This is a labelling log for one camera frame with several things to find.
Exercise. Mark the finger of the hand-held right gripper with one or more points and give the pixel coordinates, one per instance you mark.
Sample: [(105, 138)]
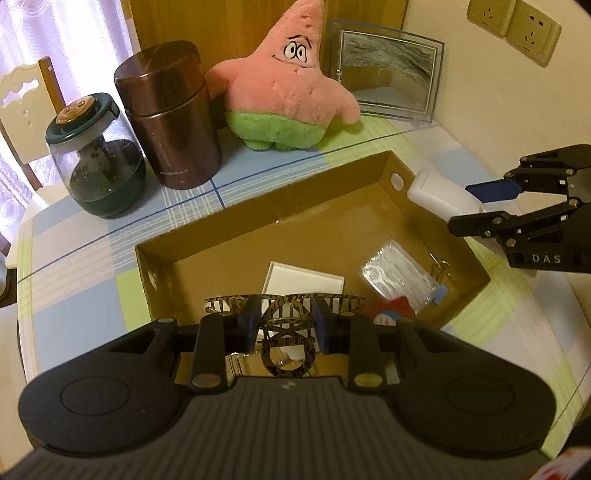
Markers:
[(494, 190), (480, 224)]

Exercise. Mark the pink starfish plush toy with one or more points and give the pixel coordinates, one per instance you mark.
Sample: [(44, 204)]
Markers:
[(277, 92)]

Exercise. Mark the wooden door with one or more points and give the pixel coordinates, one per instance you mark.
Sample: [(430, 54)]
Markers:
[(184, 23)]

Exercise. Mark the brown metal canister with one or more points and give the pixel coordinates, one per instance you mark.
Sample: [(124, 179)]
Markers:
[(175, 129)]

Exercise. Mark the white oblong device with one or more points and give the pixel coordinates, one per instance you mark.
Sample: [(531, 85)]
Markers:
[(438, 194)]

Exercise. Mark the brown cardboard box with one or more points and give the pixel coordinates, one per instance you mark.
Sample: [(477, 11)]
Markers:
[(300, 230)]

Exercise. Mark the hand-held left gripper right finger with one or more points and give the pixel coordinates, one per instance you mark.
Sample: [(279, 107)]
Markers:
[(322, 325)]

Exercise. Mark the pink lace curtain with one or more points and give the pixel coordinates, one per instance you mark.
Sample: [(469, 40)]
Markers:
[(69, 32)]

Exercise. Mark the glass picture frame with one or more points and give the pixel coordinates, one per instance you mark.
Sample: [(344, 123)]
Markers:
[(388, 60)]

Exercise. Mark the cream wooden chair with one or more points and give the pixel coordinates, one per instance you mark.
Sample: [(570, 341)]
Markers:
[(23, 106)]

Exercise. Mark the red blue cat toy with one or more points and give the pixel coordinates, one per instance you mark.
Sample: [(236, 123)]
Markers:
[(397, 309)]

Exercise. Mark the blue binder clip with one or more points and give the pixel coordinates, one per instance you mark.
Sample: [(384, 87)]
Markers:
[(442, 294)]

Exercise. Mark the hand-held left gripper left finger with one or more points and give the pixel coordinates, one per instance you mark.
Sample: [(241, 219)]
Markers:
[(252, 323)]

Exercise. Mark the glass jar with dark lid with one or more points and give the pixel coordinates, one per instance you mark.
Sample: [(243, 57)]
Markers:
[(106, 184)]

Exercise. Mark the gold wall socket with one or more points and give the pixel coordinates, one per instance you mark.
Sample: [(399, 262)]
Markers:
[(489, 16), (533, 30)]

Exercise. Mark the clear bag of floss picks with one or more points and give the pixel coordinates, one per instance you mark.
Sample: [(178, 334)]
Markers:
[(397, 272)]

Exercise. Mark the white square box lid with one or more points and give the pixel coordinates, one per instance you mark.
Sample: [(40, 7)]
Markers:
[(300, 281)]

